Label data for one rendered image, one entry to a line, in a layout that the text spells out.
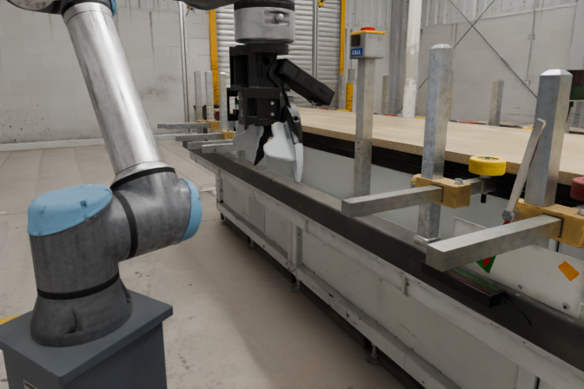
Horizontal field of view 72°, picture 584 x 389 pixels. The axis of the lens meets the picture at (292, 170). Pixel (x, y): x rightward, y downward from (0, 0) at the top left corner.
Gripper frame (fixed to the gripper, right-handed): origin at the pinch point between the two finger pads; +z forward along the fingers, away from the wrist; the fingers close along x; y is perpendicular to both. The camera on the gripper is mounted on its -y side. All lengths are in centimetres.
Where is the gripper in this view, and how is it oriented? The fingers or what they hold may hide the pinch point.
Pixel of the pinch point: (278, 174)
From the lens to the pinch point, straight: 65.4
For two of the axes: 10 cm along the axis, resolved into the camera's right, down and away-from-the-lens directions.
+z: 0.0, 9.8, 2.1
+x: 5.0, 1.8, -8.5
